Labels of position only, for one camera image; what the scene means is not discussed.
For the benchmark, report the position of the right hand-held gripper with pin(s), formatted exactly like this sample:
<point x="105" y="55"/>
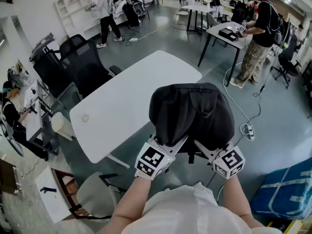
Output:
<point x="229" y="162"/>

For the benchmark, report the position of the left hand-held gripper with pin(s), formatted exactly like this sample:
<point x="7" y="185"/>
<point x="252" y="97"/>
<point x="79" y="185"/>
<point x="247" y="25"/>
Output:
<point x="151" y="160"/>

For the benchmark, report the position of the black backpack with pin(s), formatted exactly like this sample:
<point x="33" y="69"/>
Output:
<point x="185" y="111"/>

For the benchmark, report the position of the person's left forearm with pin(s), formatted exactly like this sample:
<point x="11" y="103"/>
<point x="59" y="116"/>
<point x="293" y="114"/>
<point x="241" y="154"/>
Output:
<point x="129" y="203"/>

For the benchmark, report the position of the person's right forearm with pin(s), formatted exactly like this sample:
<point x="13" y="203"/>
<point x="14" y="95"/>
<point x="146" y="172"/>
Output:
<point x="235" y="199"/>

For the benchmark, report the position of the white floor power strip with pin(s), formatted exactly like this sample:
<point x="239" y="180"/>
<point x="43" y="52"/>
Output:
<point x="250" y="131"/>

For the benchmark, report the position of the person's white shirt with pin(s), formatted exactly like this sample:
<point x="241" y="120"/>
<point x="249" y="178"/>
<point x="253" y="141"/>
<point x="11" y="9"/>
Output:
<point x="185" y="211"/>

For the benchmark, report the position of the cream round stool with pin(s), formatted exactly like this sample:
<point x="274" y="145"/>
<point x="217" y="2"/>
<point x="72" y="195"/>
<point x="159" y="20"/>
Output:
<point x="61" y="125"/>

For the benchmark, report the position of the flat white power strip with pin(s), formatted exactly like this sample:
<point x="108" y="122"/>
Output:
<point x="133" y="39"/>

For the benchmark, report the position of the large black office chair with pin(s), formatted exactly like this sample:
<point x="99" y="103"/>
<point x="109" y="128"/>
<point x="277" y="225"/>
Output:
<point x="85" y="67"/>

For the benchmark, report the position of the white table with black legs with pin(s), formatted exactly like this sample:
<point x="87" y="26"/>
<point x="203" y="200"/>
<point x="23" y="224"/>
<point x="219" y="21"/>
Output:
<point x="197" y="8"/>
<point x="220" y="36"/>

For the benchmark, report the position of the black swivel chair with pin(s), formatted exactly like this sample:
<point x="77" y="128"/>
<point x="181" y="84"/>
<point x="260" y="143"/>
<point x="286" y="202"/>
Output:
<point x="287" y="60"/>

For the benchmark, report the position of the black box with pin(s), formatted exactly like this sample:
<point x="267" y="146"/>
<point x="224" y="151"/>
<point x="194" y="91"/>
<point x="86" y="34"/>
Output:
<point x="227" y="35"/>

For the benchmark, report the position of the white cabinet with wooden drawer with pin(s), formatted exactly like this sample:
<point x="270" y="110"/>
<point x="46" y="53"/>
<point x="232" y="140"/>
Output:
<point x="52" y="203"/>

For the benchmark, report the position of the black mesh office chair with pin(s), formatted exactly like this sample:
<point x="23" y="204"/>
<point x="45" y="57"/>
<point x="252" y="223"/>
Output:
<point x="48" y="72"/>

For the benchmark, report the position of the brown wooden cabinet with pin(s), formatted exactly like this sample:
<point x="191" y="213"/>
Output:
<point x="8" y="177"/>

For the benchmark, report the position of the white shelf unit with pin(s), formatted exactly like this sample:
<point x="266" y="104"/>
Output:
<point x="70" y="11"/>

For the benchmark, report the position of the grey chair with black frame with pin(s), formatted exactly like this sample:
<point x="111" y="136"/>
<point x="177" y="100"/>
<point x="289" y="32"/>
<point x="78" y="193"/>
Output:
<point x="95" y="196"/>

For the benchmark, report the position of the white desk with black frame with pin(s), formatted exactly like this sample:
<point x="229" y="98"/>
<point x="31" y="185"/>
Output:
<point x="34" y="125"/>

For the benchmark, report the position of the grey folded frame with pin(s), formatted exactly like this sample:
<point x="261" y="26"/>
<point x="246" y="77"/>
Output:
<point x="42" y="45"/>

